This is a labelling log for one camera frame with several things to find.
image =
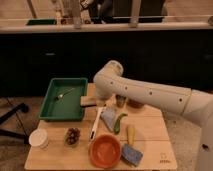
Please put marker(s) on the black whiteboard eraser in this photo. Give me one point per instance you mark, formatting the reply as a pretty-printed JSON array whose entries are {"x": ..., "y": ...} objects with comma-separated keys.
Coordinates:
[{"x": 87, "y": 101}]

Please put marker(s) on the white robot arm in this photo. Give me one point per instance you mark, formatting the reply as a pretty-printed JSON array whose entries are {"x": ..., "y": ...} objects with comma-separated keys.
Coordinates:
[{"x": 195, "y": 106}]

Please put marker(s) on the green plastic tray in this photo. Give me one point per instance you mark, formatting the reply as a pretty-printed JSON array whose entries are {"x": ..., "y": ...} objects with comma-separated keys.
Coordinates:
[{"x": 68, "y": 108}]

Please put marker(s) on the small metal cup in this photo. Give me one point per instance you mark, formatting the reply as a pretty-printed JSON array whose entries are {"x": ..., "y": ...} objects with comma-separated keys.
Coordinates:
[{"x": 120, "y": 101}]

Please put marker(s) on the grey blue cloth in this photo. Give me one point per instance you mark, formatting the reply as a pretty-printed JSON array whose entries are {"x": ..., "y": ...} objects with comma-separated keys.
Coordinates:
[{"x": 108, "y": 116}]

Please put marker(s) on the dark red bowl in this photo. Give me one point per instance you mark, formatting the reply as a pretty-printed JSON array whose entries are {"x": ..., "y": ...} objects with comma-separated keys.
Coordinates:
[{"x": 134, "y": 104}]

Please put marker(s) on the green chili pepper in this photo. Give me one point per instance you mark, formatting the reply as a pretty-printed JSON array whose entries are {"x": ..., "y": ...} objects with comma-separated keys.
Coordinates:
[{"x": 117, "y": 123}]

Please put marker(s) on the metal spoon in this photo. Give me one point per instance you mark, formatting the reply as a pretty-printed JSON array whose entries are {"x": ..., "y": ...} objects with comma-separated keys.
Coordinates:
[{"x": 60, "y": 96}]

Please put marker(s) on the yellow banana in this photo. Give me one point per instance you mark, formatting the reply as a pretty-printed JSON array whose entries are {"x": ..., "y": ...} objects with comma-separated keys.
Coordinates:
[{"x": 130, "y": 134}]

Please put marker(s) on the bunch of red grapes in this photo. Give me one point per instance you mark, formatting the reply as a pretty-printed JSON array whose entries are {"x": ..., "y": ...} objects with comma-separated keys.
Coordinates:
[{"x": 72, "y": 136}]

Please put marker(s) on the orange plastic bowl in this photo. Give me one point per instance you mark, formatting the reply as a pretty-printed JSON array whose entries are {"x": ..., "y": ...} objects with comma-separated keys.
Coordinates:
[{"x": 105, "y": 151}]

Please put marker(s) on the blue sponge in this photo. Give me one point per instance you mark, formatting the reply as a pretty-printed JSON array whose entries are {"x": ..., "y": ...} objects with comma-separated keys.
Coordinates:
[{"x": 132, "y": 155}]

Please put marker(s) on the white paper cup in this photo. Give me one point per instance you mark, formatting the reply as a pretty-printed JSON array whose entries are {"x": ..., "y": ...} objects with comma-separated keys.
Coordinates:
[{"x": 39, "y": 138}]

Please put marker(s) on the black chair base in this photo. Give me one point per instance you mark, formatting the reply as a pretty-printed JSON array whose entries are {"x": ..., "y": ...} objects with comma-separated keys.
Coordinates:
[{"x": 21, "y": 107}]

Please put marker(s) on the green bin on counter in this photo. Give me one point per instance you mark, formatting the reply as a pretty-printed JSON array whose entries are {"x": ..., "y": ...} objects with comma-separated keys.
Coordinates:
[{"x": 37, "y": 22}]

